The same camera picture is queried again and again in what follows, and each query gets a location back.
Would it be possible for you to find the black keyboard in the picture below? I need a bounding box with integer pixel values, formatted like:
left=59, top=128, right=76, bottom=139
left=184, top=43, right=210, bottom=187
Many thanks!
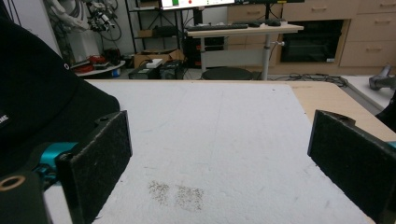
left=186, top=23, right=249, bottom=32

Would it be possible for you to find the light wooden standing desk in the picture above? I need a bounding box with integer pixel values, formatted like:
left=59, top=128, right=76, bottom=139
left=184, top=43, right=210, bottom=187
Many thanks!
left=186, top=23, right=304, bottom=81

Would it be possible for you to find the computer monitor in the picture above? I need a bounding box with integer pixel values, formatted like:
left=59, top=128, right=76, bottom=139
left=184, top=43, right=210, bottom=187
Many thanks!
left=160, top=0, right=236, bottom=11

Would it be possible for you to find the grey hand-held tool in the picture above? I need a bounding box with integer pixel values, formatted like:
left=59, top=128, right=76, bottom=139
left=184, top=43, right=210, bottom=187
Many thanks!
left=368, top=63, right=396, bottom=91

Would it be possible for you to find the black computer case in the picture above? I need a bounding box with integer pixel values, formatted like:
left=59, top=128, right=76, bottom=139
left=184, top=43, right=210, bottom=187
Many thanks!
left=127, top=60, right=185, bottom=80

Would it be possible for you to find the red cable reel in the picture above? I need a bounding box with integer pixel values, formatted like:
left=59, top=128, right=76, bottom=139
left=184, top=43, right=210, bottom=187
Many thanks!
left=88, top=54, right=107, bottom=65

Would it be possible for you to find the round black stool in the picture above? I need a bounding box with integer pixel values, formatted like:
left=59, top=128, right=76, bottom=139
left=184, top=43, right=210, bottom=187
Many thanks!
left=201, top=66, right=254, bottom=81

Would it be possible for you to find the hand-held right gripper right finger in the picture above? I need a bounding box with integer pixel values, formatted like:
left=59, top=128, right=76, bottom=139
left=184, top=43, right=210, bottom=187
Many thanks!
left=306, top=108, right=396, bottom=224

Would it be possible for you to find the white power adapter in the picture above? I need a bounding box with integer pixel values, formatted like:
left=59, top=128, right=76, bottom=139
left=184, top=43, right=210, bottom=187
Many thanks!
left=145, top=58, right=164, bottom=70

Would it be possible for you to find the light wooden cabinet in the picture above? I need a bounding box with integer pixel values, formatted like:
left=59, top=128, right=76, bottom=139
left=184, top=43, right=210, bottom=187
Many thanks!
left=226, top=0, right=396, bottom=76

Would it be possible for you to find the round white table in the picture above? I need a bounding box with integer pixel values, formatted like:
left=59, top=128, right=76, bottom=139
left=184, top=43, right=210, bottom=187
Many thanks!
left=74, top=60, right=127, bottom=77

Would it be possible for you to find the bundle of black cables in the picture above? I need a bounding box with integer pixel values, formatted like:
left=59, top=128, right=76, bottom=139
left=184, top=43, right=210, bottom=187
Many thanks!
left=270, top=72, right=349, bottom=88

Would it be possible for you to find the black metal shelf rack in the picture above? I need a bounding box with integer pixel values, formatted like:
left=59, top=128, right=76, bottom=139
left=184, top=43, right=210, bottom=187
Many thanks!
left=125, top=0, right=185, bottom=54

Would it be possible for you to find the white robot with cables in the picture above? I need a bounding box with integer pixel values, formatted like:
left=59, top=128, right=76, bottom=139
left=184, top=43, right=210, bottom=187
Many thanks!
left=46, top=0, right=123, bottom=63

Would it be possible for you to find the cardboard box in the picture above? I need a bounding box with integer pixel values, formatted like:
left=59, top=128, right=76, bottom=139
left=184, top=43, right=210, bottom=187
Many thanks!
left=133, top=49, right=186, bottom=69

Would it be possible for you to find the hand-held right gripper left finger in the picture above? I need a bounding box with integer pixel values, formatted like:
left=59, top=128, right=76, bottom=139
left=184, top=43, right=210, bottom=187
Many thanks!
left=55, top=109, right=134, bottom=224

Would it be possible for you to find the black garment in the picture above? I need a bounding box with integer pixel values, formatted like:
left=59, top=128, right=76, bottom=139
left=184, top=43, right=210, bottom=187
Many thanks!
left=0, top=15, right=121, bottom=176

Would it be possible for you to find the white felt mat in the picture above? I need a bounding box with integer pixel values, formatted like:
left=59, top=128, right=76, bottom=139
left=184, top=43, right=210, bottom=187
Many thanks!
left=43, top=81, right=375, bottom=224

